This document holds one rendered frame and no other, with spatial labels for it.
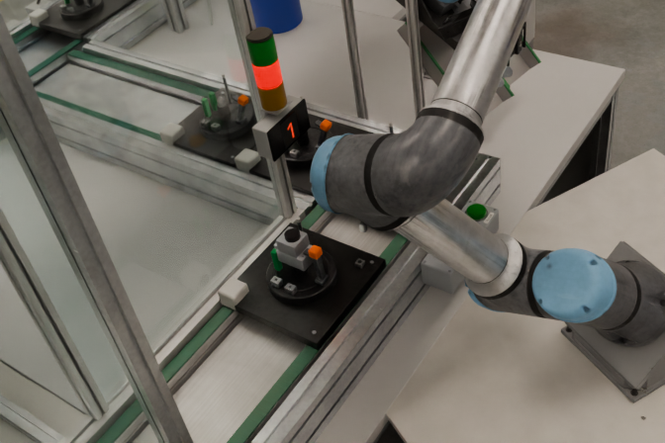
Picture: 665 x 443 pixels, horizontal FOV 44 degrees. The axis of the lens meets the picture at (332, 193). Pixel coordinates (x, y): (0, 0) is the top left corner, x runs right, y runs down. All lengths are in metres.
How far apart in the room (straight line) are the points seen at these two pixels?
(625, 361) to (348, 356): 0.49
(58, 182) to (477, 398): 0.97
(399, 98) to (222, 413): 1.07
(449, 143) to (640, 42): 3.06
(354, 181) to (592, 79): 1.27
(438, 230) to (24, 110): 0.70
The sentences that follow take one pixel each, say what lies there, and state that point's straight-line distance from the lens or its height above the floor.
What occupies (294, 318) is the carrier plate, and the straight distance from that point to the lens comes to 1.58.
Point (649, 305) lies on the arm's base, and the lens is 1.49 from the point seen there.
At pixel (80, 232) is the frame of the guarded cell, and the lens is 0.86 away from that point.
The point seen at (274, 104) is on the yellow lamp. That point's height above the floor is 1.28.
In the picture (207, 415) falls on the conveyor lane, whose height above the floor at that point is 0.92.
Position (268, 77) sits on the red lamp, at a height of 1.34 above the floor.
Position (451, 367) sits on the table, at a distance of 1.62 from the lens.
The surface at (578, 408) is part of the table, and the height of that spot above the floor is 0.86.
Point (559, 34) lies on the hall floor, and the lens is 4.15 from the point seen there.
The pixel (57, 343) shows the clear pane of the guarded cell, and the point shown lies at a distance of 0.92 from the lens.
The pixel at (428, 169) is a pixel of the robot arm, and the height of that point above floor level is 1.46.
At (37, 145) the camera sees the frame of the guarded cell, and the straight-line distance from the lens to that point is 0.80.
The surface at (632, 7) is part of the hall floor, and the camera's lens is 4.38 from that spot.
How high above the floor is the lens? 2.16
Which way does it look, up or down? 41 degrees down
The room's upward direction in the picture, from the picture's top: 10 degrees counter-clockwise
